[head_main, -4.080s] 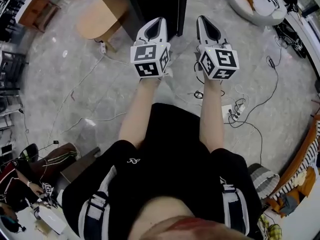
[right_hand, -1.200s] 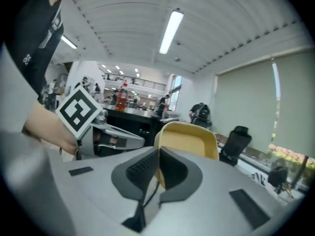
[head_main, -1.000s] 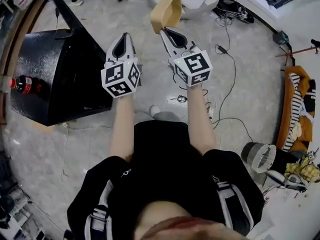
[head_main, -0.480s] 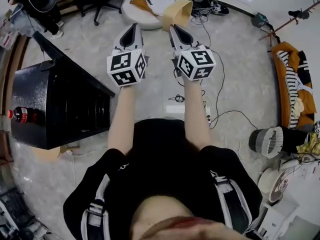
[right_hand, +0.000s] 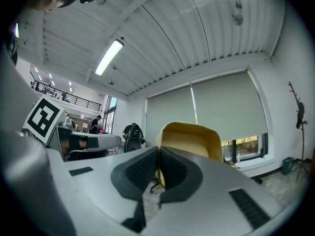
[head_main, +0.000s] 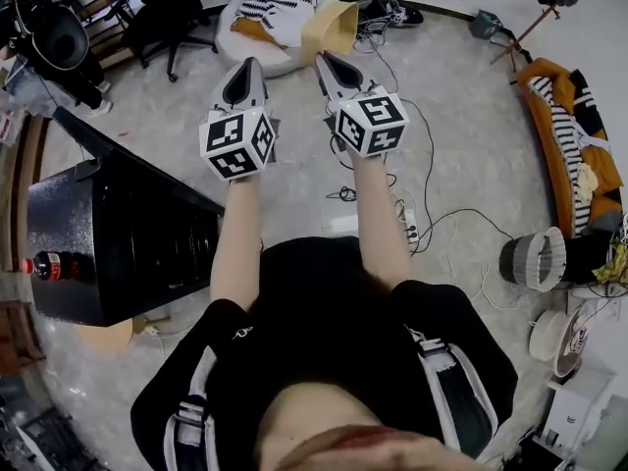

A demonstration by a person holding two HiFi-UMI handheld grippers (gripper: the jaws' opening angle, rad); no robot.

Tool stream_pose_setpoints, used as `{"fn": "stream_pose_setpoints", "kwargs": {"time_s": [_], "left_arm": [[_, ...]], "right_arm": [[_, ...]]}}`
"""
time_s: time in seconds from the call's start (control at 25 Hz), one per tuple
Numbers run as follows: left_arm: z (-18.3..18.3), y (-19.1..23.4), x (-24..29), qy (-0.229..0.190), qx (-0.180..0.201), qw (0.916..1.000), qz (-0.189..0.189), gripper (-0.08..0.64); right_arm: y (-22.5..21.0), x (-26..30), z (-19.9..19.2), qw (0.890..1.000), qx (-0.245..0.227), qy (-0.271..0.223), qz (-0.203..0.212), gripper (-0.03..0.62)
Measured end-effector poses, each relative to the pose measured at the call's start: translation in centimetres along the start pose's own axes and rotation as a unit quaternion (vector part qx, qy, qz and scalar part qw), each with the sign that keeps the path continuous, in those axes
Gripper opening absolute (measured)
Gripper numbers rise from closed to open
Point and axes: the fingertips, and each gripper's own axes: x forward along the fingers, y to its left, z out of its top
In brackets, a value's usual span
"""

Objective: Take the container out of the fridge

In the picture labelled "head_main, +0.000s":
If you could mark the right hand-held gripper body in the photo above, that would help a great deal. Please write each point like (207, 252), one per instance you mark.
(373, 123)

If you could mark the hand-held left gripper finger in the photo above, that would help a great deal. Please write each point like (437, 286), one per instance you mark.
(225, 86)
(257, 84)

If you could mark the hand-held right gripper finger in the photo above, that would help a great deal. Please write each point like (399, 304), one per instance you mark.
(353, 79)
(331, 79)

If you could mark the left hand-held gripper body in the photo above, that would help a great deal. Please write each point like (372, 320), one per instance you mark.
(235, 140)

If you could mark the black cabinet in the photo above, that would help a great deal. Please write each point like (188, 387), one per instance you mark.
(122, 233)

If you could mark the person's left forearm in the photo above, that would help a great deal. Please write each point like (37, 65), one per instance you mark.
(235, 243)

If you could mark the person's right forearm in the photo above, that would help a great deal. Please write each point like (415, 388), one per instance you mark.
(380, 224)

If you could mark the white round floor cushion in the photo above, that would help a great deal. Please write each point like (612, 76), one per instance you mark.
(255, 59)

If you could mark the orange pillow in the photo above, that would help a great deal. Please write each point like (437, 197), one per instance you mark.
(255, 32)

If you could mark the black office chair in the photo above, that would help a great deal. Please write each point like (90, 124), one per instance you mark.
(167, 8)

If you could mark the white power strip with plugs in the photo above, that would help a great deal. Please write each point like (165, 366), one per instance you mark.
(411, 226)

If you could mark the teal bag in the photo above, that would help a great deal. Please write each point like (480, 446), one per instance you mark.
(486, 25)

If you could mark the orange sofa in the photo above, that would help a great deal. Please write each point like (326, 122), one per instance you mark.
(554, 130)

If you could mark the black white striped cloth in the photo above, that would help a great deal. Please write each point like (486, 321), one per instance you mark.
(564, 125)

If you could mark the brown tripod stand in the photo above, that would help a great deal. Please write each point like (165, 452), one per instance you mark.
(539, 13)

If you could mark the person's black shirt torso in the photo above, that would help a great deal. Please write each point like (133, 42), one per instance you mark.
(333, 322)

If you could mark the small white power strip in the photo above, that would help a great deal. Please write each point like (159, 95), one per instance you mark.
(151, 330)

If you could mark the grey white knit basket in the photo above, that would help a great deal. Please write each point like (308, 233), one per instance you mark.
(532, 260)

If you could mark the cola bottle red label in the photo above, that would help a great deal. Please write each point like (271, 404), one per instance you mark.
(49, 266)

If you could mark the light wooden oval table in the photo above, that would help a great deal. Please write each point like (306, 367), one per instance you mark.
(105, 334)

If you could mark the person's face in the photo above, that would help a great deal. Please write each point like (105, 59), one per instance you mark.
(353, 439)

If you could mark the white cardboard box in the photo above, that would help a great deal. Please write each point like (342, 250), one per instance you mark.
(579, 410)

